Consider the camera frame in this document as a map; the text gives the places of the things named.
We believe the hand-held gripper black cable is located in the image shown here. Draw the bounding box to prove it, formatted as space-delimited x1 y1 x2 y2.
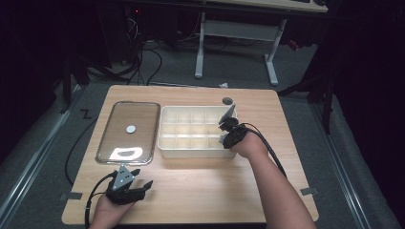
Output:
243 122 288 179
83 171 118 229

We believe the grey tape strip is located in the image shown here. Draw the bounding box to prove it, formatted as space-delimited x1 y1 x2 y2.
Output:
299 186 319 197
59 192 84 202

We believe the left hand-held gripper black cable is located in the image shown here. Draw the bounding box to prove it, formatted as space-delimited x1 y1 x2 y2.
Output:
83 171 118 229

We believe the right hand-held gripper black cable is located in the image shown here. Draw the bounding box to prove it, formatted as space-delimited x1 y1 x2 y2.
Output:
243 122 288 179

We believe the white divided storage box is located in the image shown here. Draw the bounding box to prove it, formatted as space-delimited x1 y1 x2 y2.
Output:
157 105 239 159

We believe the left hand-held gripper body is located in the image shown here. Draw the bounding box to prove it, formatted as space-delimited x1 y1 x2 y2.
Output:
105 163 144 206

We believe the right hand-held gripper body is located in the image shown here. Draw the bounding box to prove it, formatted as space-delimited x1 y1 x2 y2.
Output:
218 103 249 150

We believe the white metal frame desk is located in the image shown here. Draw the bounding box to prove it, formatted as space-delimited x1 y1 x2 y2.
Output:
194 0 330 87

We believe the black floor cable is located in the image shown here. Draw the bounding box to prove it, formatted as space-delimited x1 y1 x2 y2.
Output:
64 115 99 187

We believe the metal floor rail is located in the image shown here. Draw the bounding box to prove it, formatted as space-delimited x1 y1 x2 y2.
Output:
309 100 373 229
0 85 82 222

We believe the clear plastic box lid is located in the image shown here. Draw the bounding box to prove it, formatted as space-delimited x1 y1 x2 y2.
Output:
95 100 161 166

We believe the black metal stand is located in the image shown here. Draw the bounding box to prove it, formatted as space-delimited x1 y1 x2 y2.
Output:
58 52 92 115
276 71 337 135

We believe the person's left hand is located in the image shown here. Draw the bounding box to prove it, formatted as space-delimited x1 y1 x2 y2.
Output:
91 193 137 225

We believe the bundle of black cables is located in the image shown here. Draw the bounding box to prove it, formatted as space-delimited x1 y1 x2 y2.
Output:
122 12 164 87

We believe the person's right hand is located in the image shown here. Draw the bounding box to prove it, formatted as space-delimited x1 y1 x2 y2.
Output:
229 130 270 160

